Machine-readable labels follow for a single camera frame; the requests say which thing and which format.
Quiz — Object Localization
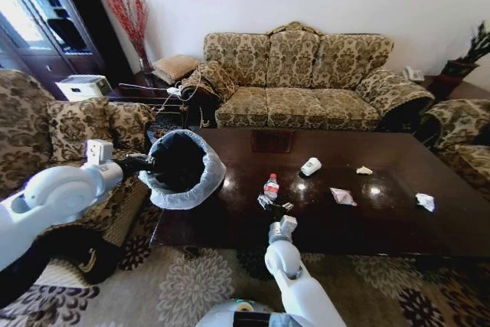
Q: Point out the black bin with clear liner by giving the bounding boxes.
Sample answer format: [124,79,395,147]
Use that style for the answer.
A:
[137,129,227,211]

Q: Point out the clear plastic water bottle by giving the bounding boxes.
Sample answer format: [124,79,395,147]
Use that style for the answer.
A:
[263,173,281,202]

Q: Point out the white paper cup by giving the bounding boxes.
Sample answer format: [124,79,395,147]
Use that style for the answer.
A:
[299,156,322,178]

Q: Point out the pink white snack wrapper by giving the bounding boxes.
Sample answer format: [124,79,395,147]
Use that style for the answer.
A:
[329,187,358,208]

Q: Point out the floral square cushion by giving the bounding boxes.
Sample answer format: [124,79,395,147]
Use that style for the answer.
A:
[46,97,116,163]

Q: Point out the thin metal rack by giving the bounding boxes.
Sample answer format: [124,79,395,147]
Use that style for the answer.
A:
[117,81,185,114]

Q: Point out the white air purifier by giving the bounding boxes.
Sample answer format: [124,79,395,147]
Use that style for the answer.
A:
[54,74,113,103]

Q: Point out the dark wooden coffee table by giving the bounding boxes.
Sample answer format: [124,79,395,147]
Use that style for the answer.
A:
[149,127,490,260]

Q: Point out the floral three-seat sofa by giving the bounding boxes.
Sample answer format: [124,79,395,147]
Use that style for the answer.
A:
[202,21,436,132]

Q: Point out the glass vase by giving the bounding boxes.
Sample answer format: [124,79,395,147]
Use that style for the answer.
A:
[137,54,155,74]

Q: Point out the tan woven cushion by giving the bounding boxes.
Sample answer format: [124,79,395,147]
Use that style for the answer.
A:
[152,54,201,85]

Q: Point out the floral armchair with cushion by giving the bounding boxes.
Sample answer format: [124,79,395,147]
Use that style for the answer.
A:
[0,69,158,253]

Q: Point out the floral patterned rug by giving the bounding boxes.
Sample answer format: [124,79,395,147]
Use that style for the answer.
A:
[0,204,490,327]

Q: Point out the white crumpled tissue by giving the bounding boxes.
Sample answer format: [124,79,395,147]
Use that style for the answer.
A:
[415,192,436,214]

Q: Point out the red decorative branches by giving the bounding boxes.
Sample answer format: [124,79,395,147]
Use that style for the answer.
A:
[106,0,151,60]

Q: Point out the dark wooden glass cabinet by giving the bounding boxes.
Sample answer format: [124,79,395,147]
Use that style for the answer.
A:
[0,0,133,102]

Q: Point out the white desk telephone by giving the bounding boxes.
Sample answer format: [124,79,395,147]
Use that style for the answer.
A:
[401,65,426,83]

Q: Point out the dark red plant pot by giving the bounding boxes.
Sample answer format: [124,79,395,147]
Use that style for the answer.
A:
[435,59,480,99]

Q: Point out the green potted plant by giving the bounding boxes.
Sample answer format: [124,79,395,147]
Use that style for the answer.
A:
[454,20,490,64]

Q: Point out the white power cable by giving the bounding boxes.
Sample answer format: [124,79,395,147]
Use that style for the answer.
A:
[159,65,204,114]

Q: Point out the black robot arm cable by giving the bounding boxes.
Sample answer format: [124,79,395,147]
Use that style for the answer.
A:
[0,225,124,307]

